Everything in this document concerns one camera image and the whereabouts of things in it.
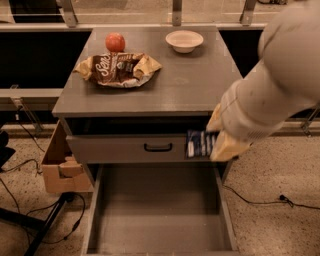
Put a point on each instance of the black drawer handle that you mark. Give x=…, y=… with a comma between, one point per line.
x=158, y=148

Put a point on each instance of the open grey middle drawer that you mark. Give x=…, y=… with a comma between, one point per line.
x=170, y=209

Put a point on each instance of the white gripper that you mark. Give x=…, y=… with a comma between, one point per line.
x=240, y=117

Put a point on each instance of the white bowl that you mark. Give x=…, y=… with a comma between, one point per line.
x=184, y=41

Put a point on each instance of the cardboard box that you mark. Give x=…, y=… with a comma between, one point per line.
x=61, y=171

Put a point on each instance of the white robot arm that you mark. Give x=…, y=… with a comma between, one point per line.
x=285, y=81

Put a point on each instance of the dark blue rxbar wrapper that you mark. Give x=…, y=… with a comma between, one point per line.
x=200, y=143

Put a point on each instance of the brown chip bag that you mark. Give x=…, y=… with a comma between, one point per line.
x=118, y=70

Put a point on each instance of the closed grey top drawer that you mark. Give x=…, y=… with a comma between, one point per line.
x=128, y=149

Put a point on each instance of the grey drawer cabinet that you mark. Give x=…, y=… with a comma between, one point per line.
x=147, y=124

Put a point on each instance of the black tripod stand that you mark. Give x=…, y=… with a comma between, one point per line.
x=27, y=222

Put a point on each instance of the red apple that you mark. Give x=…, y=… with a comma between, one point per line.
x=115, y=42

